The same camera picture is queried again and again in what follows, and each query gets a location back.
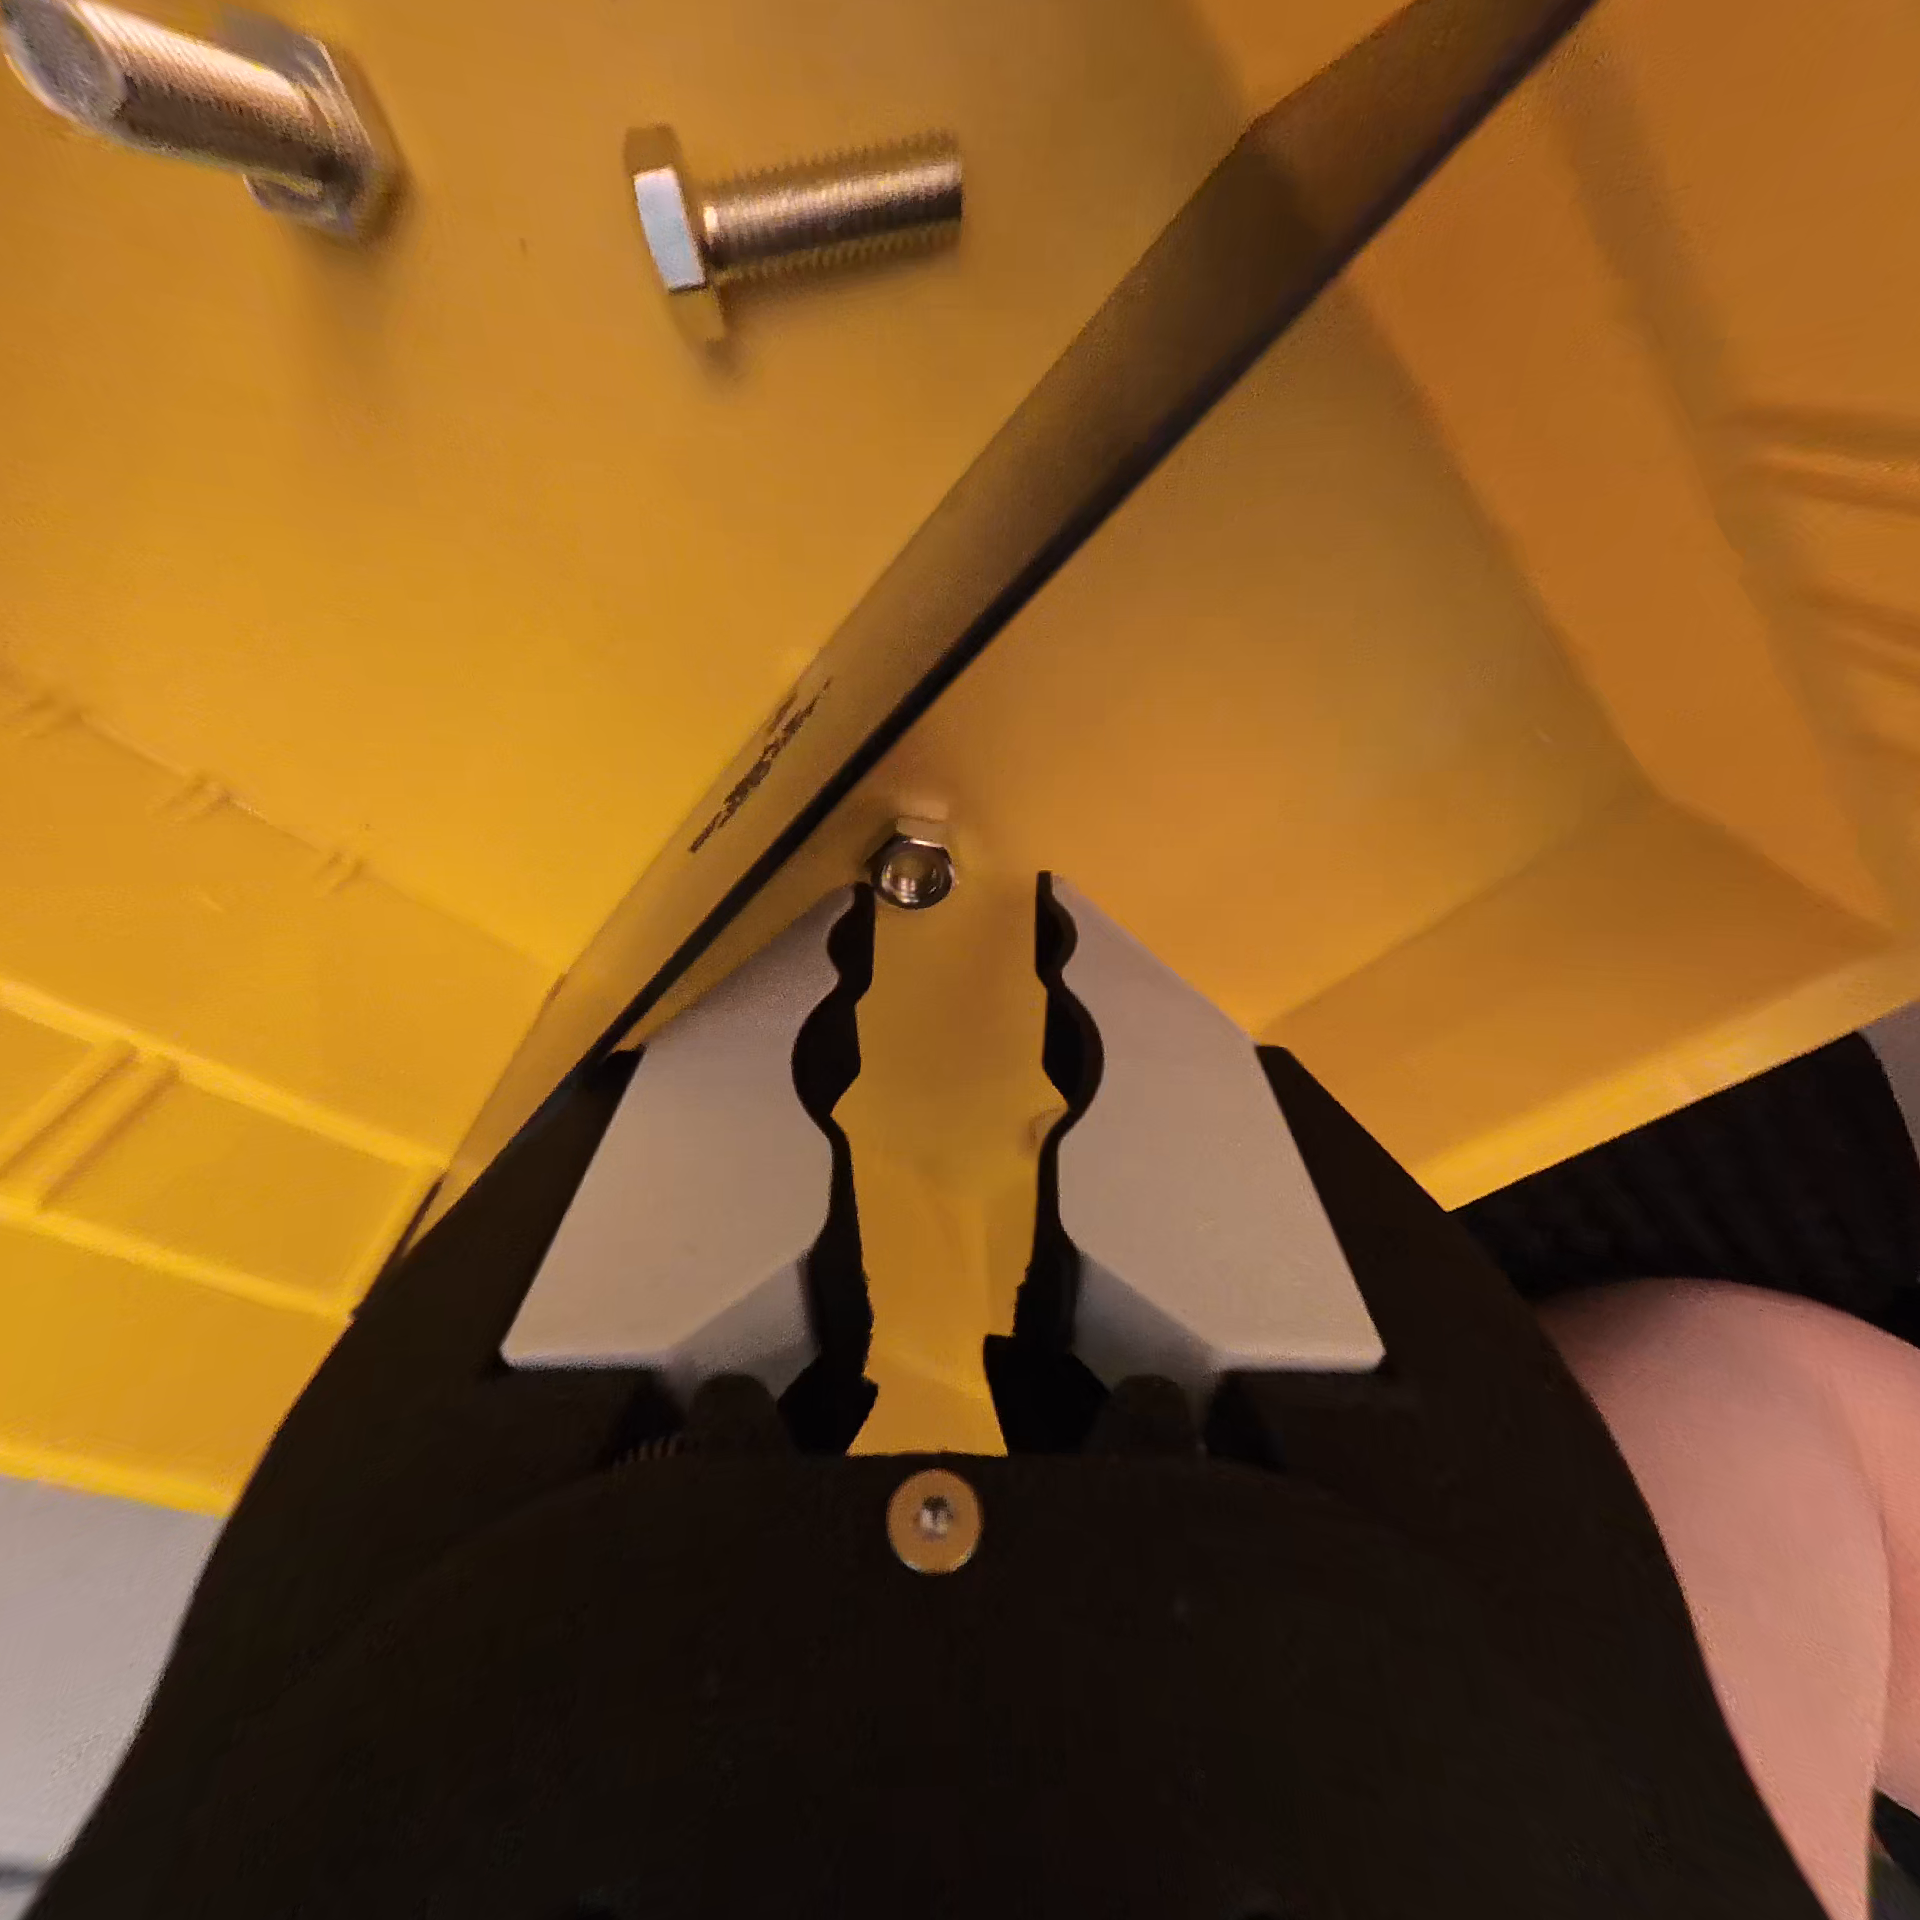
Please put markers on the silver hex bolt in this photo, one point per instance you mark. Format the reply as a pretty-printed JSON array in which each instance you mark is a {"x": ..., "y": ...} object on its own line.
[
  {"x": 826, "y": 212},
  {"x": 194, "y": 107}
]

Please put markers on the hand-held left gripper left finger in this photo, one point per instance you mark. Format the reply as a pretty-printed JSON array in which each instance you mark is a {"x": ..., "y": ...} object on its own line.
[{"x": 674, "y": 1200}]

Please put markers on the yellow bin with black divider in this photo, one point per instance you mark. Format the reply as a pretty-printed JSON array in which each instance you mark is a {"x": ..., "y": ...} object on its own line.
[{"x": 376, "y": 599}]

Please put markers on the person's left forearm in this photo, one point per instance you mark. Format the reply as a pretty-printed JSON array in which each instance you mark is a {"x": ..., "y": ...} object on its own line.
[{"x": 1769, "y": 1501}]

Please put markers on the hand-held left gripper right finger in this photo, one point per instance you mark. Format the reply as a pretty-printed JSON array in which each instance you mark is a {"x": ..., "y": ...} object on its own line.
[{"x": 1215, "y": 1200}]

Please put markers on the silver hex nut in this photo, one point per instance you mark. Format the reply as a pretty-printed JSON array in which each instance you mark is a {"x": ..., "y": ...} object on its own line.
[{"x": 912, "y": 836}]

